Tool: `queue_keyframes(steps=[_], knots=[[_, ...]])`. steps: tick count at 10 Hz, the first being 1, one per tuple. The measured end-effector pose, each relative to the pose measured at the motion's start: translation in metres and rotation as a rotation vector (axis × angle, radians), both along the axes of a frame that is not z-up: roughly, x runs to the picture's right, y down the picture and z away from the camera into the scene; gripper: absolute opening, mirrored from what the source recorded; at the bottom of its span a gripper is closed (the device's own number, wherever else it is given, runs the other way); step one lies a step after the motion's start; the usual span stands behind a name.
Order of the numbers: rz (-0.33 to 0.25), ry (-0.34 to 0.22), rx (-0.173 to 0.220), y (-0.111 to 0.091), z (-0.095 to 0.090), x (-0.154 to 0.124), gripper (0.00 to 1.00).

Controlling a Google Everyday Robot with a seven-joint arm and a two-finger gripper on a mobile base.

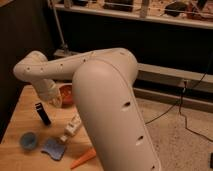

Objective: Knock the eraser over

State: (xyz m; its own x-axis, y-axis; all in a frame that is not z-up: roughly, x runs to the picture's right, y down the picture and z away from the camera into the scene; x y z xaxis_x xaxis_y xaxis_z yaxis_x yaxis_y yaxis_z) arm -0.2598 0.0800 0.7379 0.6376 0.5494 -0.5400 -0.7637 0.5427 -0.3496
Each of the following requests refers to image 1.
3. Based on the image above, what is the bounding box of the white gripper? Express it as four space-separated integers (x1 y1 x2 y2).
34 79 62 108

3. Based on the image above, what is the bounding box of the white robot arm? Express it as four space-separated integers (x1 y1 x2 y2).
13 48 162 171

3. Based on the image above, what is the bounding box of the black eraser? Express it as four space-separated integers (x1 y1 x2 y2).
35 103 51 126

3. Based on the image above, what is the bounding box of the red bowl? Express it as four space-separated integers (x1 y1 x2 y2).
59 85 73 105

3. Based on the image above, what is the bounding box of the white glue bottle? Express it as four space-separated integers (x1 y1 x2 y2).
60 114 82 143

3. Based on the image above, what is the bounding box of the wooden table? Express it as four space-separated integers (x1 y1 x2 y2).
0 85 103 171

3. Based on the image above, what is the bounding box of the blue sponge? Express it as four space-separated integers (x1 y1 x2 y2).
41 138 66 161

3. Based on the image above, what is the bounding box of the small blue cup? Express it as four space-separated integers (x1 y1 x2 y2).
19 132 38 150

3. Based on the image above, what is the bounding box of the toy carrot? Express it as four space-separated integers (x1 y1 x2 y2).
71 148 96 169

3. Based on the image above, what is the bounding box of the metal pole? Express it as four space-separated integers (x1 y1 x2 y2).
51 0 68 53

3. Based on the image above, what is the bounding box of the black cable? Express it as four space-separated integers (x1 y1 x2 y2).
145 63 213 144

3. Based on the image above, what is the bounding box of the white shelf rail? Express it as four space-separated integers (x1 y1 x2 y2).
47 0 213 30

